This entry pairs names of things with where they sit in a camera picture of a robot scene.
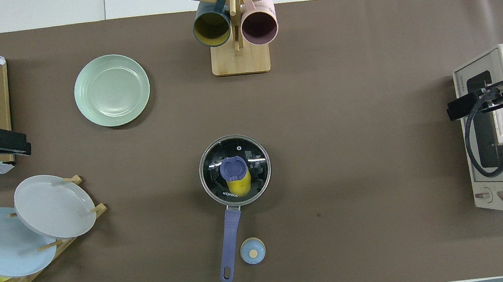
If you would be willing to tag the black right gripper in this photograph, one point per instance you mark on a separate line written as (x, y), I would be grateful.
(485, 98)

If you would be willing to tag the glass lid purple knob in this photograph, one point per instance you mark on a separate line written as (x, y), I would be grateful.
(215, 156)

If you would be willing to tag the yellow potato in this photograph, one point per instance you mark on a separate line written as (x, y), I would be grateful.
(242, 187)

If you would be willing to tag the grey plate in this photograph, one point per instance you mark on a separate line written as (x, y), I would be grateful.
(52, 206)

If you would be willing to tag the light blue plate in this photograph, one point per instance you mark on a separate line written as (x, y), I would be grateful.
(0, 244)

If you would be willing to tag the wooden plate rack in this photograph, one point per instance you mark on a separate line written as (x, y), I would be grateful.
(82, 224)

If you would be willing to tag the mint green plate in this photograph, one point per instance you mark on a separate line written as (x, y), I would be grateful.
(111, 90)

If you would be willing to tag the brown paper table mat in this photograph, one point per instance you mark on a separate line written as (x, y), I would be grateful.
(353, 172)

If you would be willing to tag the pink mug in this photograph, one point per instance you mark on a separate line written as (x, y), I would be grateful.
(259, 25)

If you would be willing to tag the wooden mug tree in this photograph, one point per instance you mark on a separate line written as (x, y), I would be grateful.
(240, 60)

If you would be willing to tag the dark blue mug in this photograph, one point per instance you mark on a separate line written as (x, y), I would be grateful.
(211, 26)

